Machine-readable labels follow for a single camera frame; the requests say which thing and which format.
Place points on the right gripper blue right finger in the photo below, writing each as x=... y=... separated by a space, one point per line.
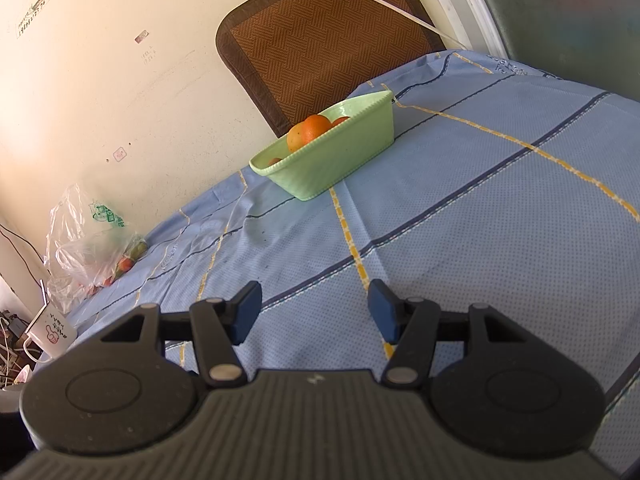
x=414 y=326

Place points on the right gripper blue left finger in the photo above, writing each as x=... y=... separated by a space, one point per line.
x=214 y=327

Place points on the orange mandarin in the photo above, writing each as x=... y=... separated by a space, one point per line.
x=339 y=120
x=313 y=127

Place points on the orange mandarin back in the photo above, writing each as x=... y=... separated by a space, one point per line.
x=313 y=127

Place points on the large yellow grapefruit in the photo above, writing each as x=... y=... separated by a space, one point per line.
x=295 y=138

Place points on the orange fruit in bag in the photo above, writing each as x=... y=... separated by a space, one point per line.
x=125 y=264

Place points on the clear plastic bag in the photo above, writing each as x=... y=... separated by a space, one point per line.
x=86 y=240

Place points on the blue checked tablecloth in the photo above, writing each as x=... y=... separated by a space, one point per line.
x=504 y=185

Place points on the green plastic basket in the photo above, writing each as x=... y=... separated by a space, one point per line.
x=322 y=163

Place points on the white door frame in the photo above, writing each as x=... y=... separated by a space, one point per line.
x=474 y=26

